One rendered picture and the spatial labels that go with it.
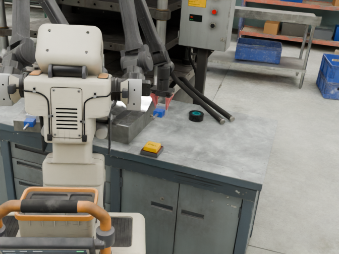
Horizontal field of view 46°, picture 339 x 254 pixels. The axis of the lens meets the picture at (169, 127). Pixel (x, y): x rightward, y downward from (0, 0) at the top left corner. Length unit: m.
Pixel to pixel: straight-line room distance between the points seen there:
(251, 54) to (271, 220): 3.11
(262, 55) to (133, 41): 4.11
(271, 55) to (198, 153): 3.83
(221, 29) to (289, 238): 1.37
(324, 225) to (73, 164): 1.92
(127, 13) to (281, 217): 1.87
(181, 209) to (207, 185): 0.21
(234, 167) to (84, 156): 0.65
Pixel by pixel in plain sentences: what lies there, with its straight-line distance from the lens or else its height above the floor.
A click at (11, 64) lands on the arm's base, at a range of 1.50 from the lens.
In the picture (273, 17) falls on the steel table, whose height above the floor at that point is 0.88.
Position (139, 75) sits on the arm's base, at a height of 1.22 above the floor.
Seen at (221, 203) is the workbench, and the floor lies 0.62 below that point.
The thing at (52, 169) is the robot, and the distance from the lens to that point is 1.52.
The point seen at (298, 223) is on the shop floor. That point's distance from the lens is 2.88.
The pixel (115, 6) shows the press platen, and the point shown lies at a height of 1.27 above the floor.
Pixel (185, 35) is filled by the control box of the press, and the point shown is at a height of 1.14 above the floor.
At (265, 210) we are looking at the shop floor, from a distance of 2.92.
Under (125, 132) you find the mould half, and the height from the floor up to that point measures 0.86.
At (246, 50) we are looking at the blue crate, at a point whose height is 0.39.
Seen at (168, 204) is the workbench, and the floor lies 0.54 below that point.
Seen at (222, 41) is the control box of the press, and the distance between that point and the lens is 2.45.
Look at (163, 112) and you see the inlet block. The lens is 1.84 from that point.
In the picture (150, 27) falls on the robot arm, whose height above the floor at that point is 1.33.
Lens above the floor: 1.67
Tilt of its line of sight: 25 degrees down
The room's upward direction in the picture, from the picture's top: 4 degrees clockwise
